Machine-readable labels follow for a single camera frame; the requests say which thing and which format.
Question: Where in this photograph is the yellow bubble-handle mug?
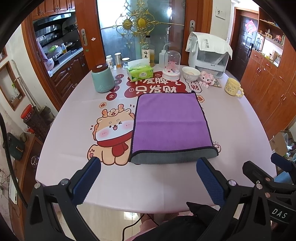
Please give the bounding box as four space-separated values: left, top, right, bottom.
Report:
224 78 244 98

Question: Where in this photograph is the glass dome music box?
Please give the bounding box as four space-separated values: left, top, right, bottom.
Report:
162 50 181 81

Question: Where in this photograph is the glass liquor bottle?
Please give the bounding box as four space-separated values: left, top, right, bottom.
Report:
142 35 155 67

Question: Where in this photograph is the metal-top amber jar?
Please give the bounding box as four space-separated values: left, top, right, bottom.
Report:
114 52 123 68

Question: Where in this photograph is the black handbag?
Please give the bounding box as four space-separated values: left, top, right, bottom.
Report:
7 133 25 161

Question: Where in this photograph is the white pill bottle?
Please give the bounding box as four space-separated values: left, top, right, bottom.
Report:
106 55 114 69

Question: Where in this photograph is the small patterned packet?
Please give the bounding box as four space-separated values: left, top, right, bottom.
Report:
212 79 222 88

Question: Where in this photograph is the wooden cabinet wall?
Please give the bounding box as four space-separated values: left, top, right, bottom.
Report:
241 8 295 139

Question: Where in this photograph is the small glass jar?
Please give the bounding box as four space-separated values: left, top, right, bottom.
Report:
122 57 130 68

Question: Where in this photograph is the purple grey microfiber towel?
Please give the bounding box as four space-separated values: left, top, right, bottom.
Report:
129 92 219 165

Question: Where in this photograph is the green tissue pack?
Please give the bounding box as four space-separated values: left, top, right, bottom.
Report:
126 58 154 82

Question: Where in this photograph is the white countertop appliance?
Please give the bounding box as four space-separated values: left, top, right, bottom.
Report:
188 46 230 78

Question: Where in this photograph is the cardboard box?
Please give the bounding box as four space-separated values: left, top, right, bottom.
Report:
269 131 295 157

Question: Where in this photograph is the teal ceramic canister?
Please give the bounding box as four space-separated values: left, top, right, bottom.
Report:
91 63 115 93

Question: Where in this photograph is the pink block figurine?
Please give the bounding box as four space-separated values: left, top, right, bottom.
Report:
199 71 215 88

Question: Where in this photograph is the white ceramic bowl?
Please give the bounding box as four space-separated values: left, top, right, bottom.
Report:
182 66 201 82

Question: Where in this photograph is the white squeeze bottle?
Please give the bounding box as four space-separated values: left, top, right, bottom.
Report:
159 43 170 67

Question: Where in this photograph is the white cloth cover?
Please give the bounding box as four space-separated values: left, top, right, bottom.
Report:
185 32 233 59

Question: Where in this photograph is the black cable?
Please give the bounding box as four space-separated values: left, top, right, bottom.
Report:
121 213 160 241

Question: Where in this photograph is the red-lid plastic jar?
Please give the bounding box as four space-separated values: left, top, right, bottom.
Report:
21 104 34 121

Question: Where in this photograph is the wooden side table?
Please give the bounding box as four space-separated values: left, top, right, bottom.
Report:
9 134 43 240

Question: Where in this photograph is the gold door ornament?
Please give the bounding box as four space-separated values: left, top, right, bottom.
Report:
112 1 183 45

